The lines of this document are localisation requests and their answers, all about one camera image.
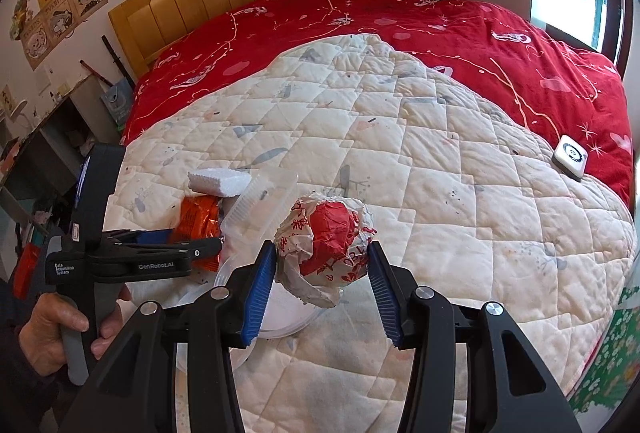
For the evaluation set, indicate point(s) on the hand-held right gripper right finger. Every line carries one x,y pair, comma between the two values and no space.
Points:
385,293

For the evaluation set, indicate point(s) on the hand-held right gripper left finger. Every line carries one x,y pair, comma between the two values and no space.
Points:
257,293

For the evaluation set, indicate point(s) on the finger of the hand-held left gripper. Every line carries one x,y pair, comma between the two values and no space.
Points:
200,249
152,237

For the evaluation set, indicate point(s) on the orange snack packet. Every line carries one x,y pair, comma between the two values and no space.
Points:
197,220

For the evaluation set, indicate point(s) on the red white wrapper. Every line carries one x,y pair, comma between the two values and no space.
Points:
325,238

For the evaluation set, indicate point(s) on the person's left hand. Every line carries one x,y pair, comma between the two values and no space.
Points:
45,323

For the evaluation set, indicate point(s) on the clear round plastic lid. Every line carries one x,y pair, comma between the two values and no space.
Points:
285,313

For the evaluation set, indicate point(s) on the clear plastic tray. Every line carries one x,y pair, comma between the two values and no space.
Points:
260,213

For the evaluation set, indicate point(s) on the white foam block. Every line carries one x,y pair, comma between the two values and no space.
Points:
217,180

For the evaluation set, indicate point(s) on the white quilted blanket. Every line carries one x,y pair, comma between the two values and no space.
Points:
450,238

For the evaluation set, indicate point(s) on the bedside shelf unit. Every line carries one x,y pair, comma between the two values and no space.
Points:
45,138

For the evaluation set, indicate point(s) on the blue paper bag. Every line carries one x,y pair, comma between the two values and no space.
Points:
117,102

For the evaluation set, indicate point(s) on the white desk lamp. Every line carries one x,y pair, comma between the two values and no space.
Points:
17,108

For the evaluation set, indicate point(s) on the brown stick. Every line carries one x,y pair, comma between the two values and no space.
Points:
97,73

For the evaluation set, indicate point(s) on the dark stick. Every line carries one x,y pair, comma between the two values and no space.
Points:
117,58

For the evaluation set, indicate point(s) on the small white square device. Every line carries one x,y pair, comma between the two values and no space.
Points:
570,156

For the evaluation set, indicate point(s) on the red patterned blanket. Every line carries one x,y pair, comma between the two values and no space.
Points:
450,38

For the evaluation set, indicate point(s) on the cartoon faces wall poster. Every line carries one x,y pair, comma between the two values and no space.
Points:
65,18

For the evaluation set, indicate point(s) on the floral wall sticker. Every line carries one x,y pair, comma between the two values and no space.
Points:
615,353

